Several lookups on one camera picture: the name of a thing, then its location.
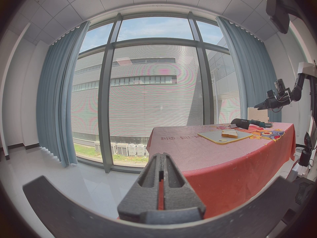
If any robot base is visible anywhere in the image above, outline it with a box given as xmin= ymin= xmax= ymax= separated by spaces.
xmin=289 ymin=118 xmax=317 ymax=183

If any slice of bread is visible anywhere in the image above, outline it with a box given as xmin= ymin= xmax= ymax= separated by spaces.
xmin=221 ymin=130 xmax=239 ymax=139

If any window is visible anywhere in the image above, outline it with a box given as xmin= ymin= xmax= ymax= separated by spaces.
xmin=71 ymin=12 xmax=243 ymax=174

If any cutting board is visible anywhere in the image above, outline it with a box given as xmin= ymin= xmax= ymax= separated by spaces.
xmin=197 ymin=130 xmax=254 ymax=145

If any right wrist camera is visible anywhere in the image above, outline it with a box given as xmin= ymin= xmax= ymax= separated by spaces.
xmin=274 ymin=79 xmax=291 ymax=101

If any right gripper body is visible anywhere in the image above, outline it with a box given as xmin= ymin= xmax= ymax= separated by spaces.
xmin=265 ymin=90 xmax=289 ymax=112

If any knife with blue-green handle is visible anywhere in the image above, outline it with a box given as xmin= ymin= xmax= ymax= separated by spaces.
xmin=230 ymin=118 xmax=267 ymax=130

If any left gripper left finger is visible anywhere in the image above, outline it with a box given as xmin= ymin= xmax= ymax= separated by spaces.
xmin=117 ymin=153 xmax=160 ymax=219

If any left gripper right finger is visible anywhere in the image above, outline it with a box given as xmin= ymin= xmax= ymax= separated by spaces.
xmin=158 ymin=152 xmax=206 ymax=219

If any blue curtain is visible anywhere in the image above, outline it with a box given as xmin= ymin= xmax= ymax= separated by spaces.
xmin=36 ymin=20 xmax=91 ymax=168
xmin=215 ymin=16 xmax=283 ymax=123

